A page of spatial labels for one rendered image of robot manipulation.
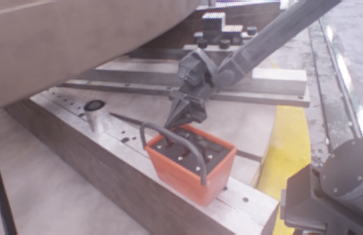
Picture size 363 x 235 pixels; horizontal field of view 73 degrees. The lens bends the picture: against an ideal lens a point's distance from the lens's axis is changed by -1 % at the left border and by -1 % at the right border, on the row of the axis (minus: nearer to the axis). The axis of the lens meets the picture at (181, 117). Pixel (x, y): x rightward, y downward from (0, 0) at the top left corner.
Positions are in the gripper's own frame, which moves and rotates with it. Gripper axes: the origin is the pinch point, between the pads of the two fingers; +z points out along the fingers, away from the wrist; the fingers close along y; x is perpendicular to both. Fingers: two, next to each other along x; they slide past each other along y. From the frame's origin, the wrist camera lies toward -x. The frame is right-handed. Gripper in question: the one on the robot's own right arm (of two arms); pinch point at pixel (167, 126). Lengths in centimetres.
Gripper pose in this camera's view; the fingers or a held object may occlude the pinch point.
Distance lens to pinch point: 60.7
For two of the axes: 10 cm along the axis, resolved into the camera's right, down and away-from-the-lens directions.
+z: -6.2, 6.5, -4.4
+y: 7.5, 3.2, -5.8
